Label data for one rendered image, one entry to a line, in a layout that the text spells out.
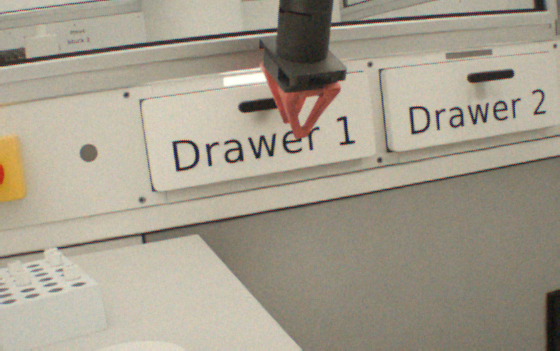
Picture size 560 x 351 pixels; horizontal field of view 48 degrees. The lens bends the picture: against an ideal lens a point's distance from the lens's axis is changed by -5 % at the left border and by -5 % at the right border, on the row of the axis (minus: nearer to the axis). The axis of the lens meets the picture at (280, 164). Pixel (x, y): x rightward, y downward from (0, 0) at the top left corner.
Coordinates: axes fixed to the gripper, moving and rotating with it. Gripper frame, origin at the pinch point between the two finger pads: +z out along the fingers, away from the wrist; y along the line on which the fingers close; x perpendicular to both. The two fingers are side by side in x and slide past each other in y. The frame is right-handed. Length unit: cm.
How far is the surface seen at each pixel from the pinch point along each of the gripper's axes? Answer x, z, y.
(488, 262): -31.4, 25.6, -6.1
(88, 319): 27.1, -0.2, -23.6
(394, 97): -15.9, 0.9, 4.4
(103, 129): 21.2, 2.0, 8.0
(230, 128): 6.3, 2.5, 4.9
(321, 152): -5.0, 6.3, 2.2
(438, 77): -22.9, -1.0, 4.9
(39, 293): 30.5, -2.0, -21.5
